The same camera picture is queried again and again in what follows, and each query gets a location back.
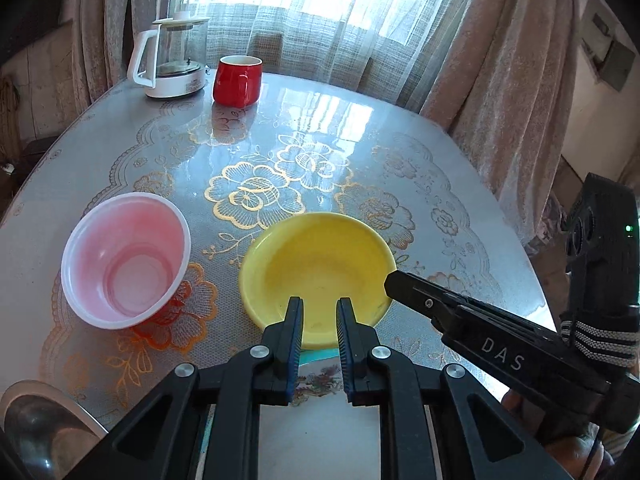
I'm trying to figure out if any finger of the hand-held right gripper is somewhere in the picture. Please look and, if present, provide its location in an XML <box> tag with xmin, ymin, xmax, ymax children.
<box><xmin>384</xmin><ymin>270</ymin><xmax>461</xmax><ymax>333</ymax></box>

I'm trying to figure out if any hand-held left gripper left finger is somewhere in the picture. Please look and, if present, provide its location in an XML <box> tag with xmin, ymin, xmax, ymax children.
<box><xmin>65</xmin><ymin>296</ymin><xmax>305</xmax><ymax>480</ymax></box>

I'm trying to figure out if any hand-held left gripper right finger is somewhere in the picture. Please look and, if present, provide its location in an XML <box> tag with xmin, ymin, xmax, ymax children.
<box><xmin>336</xmin><ymin>297</ymin><xmax>576</xmax><ymax>480</ymax></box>

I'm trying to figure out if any large teal plate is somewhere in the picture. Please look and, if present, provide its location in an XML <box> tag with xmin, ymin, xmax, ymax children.
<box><xmin>299</xmin><ymin>349</ymin><xmax>343</xmax><ymax>364</ymax></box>

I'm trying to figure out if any yellow plastic bowl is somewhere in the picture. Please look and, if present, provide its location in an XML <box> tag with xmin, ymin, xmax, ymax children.
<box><xmin>238</xmin><ymin>212</ymin><xmax>397</xmax><ymax>351</ymax></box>

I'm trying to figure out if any small white floral plate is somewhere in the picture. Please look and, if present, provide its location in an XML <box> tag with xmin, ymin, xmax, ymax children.
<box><xmin>197</xmin><ymin>357</ymin><xmax>443</xmax><ymax>480</ymax></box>

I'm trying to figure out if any stainless steel bowl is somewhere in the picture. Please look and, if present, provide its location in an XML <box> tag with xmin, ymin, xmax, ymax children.
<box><xmin>0</xmin><ymin>380</ymin><xmax>108</xmax><ymax>480</ymax></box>

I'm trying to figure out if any person's right hand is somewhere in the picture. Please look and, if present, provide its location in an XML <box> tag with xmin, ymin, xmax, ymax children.
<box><xmin>501</xmin><ymin>389</ymin><xmax>618</xmax><ymax>480</ymax></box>

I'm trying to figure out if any beige patterned curtain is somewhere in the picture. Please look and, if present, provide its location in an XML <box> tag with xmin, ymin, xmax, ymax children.
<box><xmin>420</xmin><ymin>0</ymin><xmax>581</xmax><ymax>246</ymax></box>
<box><xmin>65</xmin><ymin>0</ymin><xmax>176</xmax><ymax>106</ymax></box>

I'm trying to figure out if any white sheer curtain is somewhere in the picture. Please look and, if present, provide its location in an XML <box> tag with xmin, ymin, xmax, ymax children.
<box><xmin>170</xmin><ymin>0</ymin><xmax>461</xmax><ymax>111</ymax></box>

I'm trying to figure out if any red mug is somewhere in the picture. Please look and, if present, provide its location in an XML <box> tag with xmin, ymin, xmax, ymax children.
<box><xmin>212</xmin><ymin>55</ymin><xmax>263</xmax><ymax>109</ymax></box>

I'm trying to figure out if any white glass electric kettle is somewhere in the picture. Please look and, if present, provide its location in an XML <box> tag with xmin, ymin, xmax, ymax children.
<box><xmin>126</xmin><ymin>10</ymin><xmax>211</xmax><ymax>100</ymax></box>

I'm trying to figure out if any black white striped strap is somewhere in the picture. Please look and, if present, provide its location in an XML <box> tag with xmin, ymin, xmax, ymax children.
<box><xmin>559</xmin><ymin>310</ymin><xmax>640</xmax><ymax>367</ymax></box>

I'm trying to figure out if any grey wall fuse box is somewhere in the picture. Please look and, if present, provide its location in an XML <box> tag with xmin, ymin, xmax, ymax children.
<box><xmin>580</xmin><ymin>5</ymin><xmax>636</xmax><ymax>93</ymax></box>

